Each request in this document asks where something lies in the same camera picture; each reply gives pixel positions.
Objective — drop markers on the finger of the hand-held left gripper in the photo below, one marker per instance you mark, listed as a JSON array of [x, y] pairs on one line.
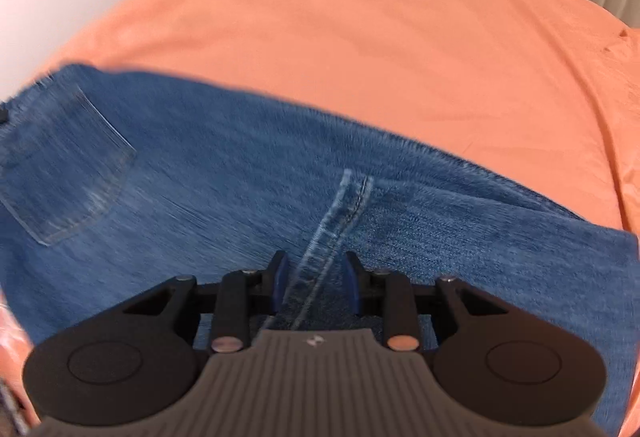
[[3, 114]]

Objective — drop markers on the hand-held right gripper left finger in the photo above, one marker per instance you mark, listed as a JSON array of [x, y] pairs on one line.
[[280, 278]]

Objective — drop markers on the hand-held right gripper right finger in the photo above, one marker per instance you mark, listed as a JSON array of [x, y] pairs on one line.
[[352, 283]]

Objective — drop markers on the blue denim pants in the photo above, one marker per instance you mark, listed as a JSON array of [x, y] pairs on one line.
[[200, 197]]

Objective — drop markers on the orange bed sheet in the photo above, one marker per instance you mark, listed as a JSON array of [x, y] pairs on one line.
[[350, 42]]

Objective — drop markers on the person's grey patterned clothing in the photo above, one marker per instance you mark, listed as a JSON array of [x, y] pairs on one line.
[[10, 409]]

